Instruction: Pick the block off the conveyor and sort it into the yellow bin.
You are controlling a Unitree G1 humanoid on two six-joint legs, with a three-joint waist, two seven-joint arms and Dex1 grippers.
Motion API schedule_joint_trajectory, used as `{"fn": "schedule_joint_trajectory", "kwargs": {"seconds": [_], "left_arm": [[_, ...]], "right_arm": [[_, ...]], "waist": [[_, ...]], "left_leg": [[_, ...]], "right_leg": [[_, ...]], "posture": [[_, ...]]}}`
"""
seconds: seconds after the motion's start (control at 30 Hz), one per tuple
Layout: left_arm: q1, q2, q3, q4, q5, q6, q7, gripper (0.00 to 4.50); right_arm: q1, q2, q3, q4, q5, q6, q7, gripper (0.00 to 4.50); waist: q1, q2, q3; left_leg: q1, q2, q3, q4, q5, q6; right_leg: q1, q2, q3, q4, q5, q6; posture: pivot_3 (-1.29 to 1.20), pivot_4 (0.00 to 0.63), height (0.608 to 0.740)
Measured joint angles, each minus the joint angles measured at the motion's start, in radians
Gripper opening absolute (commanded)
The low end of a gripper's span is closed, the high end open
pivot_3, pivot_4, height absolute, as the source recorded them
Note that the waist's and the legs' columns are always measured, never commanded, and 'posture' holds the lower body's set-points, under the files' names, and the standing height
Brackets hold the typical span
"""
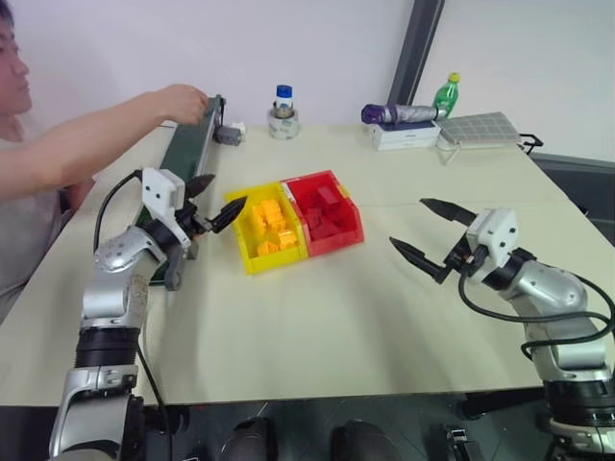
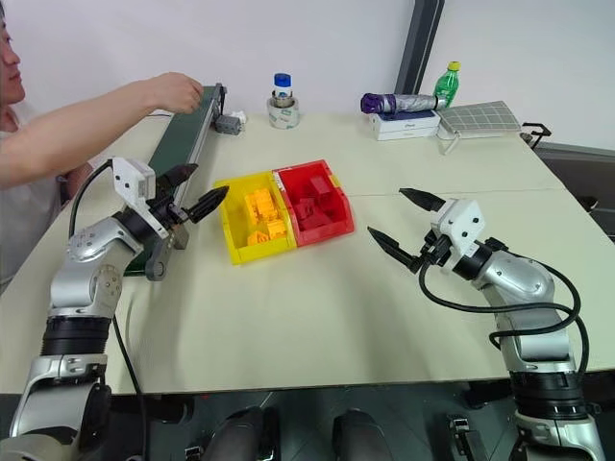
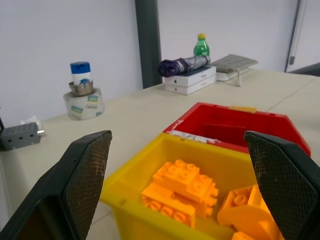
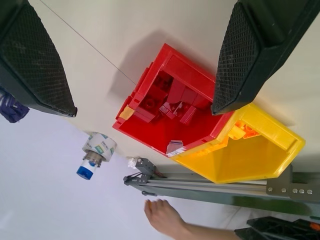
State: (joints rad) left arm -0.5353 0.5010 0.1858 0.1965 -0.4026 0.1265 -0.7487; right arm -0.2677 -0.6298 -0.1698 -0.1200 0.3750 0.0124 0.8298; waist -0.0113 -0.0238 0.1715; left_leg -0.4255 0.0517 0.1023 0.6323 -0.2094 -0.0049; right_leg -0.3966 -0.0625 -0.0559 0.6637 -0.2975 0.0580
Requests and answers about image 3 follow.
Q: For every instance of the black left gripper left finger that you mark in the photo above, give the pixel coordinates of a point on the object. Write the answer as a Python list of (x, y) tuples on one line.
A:
[(82, 180)]

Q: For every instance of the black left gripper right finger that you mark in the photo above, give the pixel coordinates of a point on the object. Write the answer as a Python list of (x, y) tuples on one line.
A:
[(280, 180)]

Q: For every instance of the orange brick piece with disc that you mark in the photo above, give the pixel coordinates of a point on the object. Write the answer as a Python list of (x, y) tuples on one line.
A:
[(245, 212)]

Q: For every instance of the red plastic bin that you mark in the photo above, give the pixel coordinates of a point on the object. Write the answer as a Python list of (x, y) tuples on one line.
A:
[(275, 125)]

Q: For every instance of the yellow plastic bin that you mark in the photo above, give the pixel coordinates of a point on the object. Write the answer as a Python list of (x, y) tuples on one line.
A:
[(140, 175)]

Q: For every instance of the grey perforated block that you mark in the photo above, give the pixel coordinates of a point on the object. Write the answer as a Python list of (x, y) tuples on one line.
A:
[(21, 137)]

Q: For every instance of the white tape roll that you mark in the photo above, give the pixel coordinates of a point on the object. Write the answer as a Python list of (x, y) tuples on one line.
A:
[(83, 105)]

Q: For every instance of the small metal bowl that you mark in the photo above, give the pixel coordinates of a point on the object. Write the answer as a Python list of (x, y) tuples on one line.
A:
[(81, 88)]

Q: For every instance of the orange brick block assembly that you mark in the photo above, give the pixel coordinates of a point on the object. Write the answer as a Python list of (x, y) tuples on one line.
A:
[(182, 190)]

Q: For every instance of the white bottle with blue cap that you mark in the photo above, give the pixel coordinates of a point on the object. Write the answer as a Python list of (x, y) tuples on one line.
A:
[(80, 72)]

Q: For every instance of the white Mac mini computer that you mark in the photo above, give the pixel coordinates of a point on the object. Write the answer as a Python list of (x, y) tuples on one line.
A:
[(231, 75)]

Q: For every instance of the grey checked pouch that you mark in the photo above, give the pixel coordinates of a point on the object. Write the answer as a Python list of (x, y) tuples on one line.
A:
[(233, 62)]

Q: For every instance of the white iPhone box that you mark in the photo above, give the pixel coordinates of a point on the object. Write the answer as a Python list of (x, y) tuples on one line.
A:
[(190, 86), (190, 76)]

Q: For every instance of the folded grey purple umbrella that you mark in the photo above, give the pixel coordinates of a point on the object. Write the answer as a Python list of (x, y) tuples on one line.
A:
[(183, 65)]

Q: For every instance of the green plastic bottle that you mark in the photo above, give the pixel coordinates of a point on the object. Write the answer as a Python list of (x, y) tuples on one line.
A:
[(202, 47)]

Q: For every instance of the grey door frame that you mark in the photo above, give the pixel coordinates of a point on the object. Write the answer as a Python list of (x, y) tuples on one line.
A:
[(296, 32)]

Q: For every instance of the dark grey wall pillar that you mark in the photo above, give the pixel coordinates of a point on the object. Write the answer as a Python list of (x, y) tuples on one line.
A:
[(148, 43)]

